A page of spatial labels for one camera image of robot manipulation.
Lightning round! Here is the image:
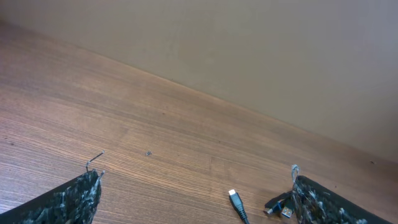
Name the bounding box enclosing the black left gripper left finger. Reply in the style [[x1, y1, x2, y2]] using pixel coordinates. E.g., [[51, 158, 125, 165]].
[[1, 159, 105, 224]]

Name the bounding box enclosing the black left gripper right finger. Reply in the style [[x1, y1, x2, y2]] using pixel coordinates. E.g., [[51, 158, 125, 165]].
[[290, 164, 388, 224]]

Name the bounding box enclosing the black USB-A cable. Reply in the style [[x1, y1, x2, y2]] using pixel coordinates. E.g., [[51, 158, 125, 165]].
[[264, 190, 295, 219]]

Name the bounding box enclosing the black USB-C cable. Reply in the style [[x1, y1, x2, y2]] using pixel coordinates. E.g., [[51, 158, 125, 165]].
[[228, 189, 250, 224]]

